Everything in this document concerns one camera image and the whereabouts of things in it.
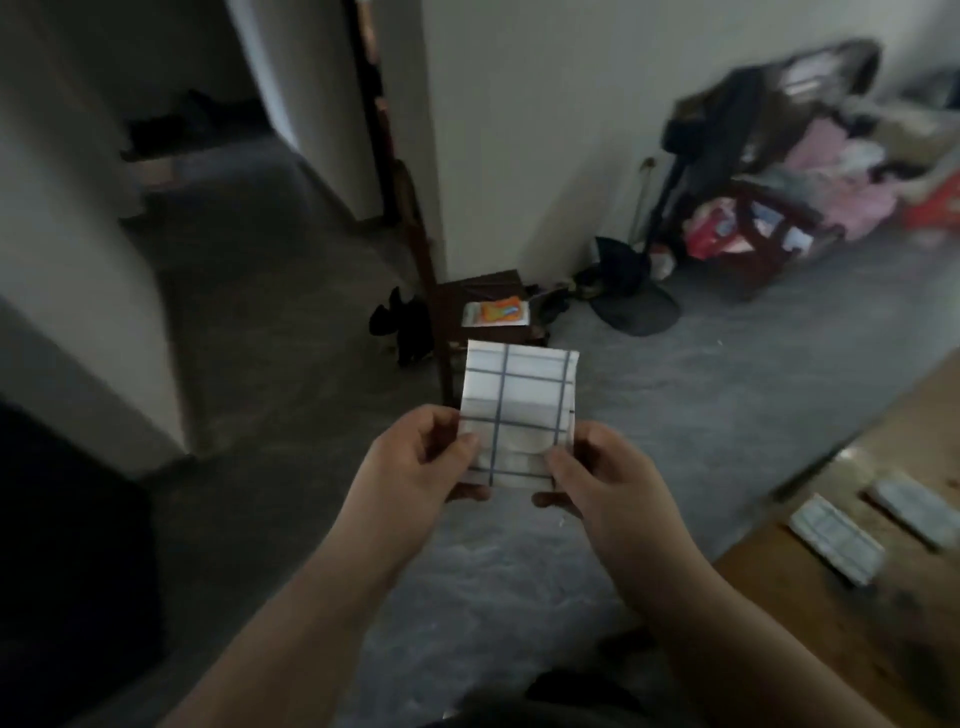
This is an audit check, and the black jacket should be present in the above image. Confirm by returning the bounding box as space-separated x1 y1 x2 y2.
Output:
646 66 781 249

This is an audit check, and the wooden table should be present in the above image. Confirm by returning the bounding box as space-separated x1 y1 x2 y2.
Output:
712 348 960 728

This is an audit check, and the person's left forearm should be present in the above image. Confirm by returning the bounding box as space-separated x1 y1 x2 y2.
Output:
159 517 421 728

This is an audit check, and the dark wooden chair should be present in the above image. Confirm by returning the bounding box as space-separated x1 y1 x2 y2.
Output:
391 159 552 406

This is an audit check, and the red wooden chair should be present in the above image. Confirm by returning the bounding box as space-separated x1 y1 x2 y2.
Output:
731 180 845 290

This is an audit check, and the person's left hand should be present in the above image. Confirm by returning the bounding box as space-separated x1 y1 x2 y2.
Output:
347 405 492 582

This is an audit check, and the person's right hand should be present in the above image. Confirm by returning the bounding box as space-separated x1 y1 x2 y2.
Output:
532 420 687 594

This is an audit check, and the pile of clothes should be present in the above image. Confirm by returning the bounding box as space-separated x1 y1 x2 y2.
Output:
684 97 960 260

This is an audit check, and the black hat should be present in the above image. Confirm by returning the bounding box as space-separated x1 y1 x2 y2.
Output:
588 237 682 337

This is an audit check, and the person's right forearm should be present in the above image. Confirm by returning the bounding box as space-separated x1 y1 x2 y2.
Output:
592 536 897 728

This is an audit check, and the white checked cloth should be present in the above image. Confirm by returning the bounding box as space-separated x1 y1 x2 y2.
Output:
867 469 960 555
787 493 888 588
457 339 581 490

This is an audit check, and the orange and white packet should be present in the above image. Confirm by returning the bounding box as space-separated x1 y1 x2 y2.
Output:
461 296 530 328

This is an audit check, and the black bag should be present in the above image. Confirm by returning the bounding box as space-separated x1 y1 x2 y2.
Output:
368 285 435 368

